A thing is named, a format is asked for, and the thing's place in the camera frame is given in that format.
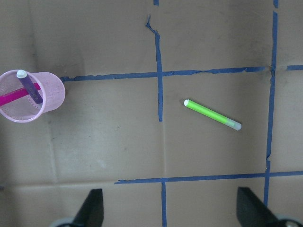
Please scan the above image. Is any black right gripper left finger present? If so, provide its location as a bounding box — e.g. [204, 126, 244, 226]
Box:
[73, 189, 104, 227]

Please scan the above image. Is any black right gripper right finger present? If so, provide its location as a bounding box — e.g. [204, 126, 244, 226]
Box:
[236, 187, 277, 227]

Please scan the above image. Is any pink marker pen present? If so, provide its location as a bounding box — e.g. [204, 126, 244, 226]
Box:
[0, 88, 29, 106]

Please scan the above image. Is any purple marker pen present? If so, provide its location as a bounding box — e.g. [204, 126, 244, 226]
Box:
[16, 70, 43, 105]

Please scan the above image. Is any pink mesh cup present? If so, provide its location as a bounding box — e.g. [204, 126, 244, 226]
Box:
[0, 70, 65, 123]

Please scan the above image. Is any green marker pen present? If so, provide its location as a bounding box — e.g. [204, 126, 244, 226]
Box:
[183, 99, 242, 131]

